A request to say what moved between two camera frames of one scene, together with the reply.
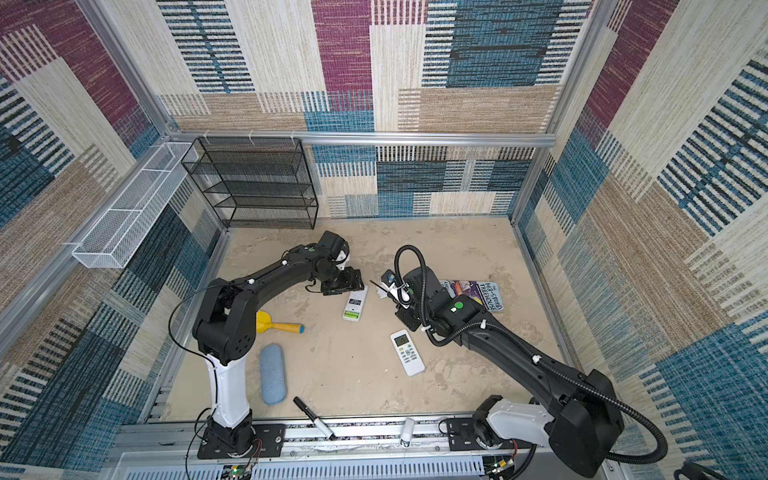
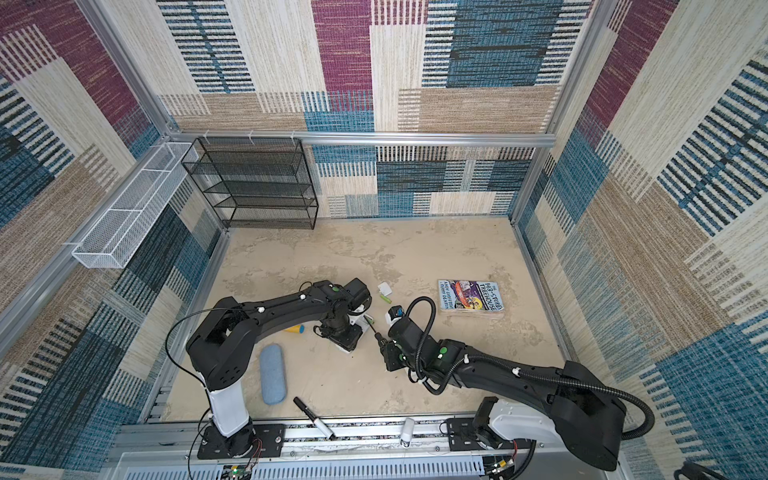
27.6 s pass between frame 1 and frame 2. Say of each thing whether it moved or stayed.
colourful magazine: stayed
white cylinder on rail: stayed
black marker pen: stayed
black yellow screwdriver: moved
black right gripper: moved
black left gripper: moved
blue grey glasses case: stayed
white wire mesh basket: stayed
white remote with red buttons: moved
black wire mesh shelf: stayed
